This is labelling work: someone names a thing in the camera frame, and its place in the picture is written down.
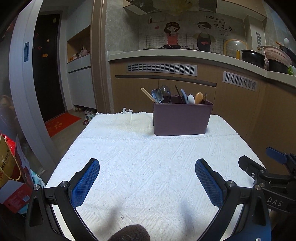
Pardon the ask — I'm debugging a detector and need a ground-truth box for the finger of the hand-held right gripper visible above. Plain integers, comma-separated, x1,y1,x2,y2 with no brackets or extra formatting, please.
238,155,269,187
266,147,296,173

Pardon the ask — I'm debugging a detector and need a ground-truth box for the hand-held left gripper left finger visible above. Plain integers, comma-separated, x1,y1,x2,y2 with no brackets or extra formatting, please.
25,158,100,241

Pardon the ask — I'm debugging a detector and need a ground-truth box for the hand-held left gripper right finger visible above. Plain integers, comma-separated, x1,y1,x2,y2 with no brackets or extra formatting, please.
195,158,271,241

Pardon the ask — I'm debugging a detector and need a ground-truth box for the purple plastic utensil holder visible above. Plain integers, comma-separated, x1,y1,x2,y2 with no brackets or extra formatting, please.
153,98,213,136

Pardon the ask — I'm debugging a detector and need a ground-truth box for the large metal spoon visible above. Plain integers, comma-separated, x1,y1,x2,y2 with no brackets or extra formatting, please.
160,85,171,104

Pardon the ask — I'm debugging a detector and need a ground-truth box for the blue face mask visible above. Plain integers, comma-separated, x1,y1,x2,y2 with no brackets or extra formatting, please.
30,169,47,188

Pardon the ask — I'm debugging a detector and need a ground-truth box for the white woven tablecloth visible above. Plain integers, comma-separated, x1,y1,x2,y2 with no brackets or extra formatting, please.
45,108,266,241

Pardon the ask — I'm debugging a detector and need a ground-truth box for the red doormat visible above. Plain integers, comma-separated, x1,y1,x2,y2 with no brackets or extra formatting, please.
44,113,82,138

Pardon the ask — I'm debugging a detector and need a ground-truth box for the pair of slippers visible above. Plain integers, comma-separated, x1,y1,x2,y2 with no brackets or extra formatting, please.
83,113,96,125

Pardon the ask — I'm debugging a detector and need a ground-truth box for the brown kitchen counter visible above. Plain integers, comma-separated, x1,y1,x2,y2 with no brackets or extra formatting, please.
107,49,296,169

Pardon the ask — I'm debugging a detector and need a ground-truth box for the red cardboard box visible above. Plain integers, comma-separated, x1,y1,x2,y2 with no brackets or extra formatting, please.
0,179,34,214

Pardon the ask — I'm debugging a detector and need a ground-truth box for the yellow red gift bag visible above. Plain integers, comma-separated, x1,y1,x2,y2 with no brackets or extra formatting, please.
0,132,22,188

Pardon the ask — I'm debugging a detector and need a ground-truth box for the short white vent grille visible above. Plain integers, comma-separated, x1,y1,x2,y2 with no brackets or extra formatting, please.
222,71,258,91

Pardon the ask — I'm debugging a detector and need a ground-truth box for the deep black pot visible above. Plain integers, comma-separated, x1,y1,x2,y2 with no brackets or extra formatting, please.
268,59,289,73

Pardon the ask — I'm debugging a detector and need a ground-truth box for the white shoe cabinet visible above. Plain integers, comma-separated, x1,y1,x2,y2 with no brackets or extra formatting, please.
66,24,97,112

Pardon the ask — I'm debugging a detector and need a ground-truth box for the wide black pot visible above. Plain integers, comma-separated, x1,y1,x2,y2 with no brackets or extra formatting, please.
241,49,266,68

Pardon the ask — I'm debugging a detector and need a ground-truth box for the pink colander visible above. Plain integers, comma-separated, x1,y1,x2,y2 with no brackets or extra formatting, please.
263,45,292,66

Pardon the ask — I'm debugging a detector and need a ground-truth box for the yellow-rimmed glass lid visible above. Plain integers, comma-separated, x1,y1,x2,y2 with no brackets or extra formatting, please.
225,39,247,58

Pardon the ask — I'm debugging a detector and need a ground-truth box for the dark entrance door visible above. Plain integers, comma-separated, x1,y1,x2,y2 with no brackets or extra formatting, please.
32,14,66,123

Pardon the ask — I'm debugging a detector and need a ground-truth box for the long white vent grille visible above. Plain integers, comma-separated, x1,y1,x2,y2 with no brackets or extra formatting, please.
127,63,198,76

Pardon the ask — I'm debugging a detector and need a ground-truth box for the pale shoes pile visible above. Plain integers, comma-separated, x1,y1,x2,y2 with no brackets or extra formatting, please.
69,45,90,61

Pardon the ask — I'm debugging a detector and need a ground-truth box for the range hood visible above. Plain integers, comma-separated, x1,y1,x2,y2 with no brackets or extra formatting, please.
123,0,218,15

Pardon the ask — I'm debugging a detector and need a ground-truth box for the white sliding door frame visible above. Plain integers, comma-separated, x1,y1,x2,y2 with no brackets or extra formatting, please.
8,0,57,176

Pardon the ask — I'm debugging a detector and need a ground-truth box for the cartoon wall poster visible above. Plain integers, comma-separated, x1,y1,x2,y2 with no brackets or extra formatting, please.
139,13,245,52

